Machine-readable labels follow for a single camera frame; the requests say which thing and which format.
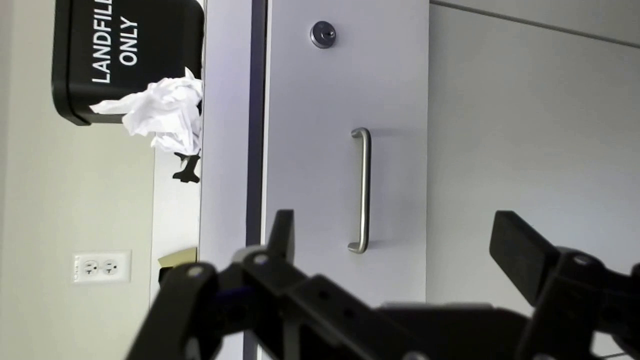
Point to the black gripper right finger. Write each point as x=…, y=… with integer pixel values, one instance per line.
x=572, y=294

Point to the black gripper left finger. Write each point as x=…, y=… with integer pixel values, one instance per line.
x=293, y=317

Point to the white drawer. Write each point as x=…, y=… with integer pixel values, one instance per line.
x=346, y=130

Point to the crumpled white paper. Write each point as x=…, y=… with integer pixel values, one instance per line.
x=165, y=110

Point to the black landfill bin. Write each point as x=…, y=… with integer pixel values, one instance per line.
x=110, y=48

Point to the white wall outlet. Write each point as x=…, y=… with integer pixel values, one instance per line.
x=101, y=267

